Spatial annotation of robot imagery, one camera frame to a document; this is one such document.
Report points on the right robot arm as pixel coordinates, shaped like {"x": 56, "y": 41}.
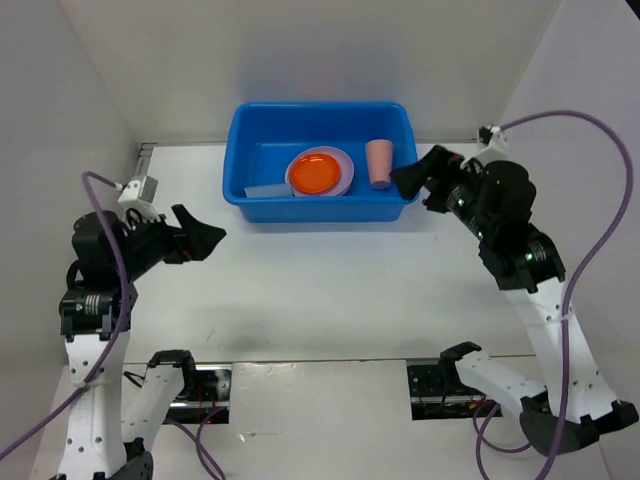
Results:
{"x": 573, "y": 406}

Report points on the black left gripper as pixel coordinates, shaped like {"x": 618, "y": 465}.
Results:
{"x": 194, "y": 240}

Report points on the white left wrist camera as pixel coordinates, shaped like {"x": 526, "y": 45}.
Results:
{"x": 136, "y": 200}

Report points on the purple plate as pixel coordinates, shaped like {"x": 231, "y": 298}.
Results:
{"x": 347, "y": 171}

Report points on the orange plate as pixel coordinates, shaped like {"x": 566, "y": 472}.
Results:
{"x": 314, "y": 173}

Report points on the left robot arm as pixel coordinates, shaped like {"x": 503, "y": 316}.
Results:
{"x": 103, "y": 440}

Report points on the blue cup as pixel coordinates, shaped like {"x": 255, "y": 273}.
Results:
{"x": 280, "y": 190}

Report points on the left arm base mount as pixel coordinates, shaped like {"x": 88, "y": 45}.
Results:
{"x": 200, "y": 395}

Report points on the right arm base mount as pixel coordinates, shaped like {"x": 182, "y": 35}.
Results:
{"x": 433, "y": 398}

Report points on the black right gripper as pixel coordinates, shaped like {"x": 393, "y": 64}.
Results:
{"x": 407, "y": 178}

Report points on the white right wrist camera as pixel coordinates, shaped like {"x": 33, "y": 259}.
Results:
{"x": 492, "y": 143}

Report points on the salmon pink cup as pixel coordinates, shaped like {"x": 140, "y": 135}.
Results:
{"x": 379, "y": 157}

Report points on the blue plastic bin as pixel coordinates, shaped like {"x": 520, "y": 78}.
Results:
{"x": 264, "y": 138}

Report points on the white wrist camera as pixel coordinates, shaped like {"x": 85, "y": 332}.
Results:
{"x": 492, "y": 143}
{"x": 136, "y": 200}

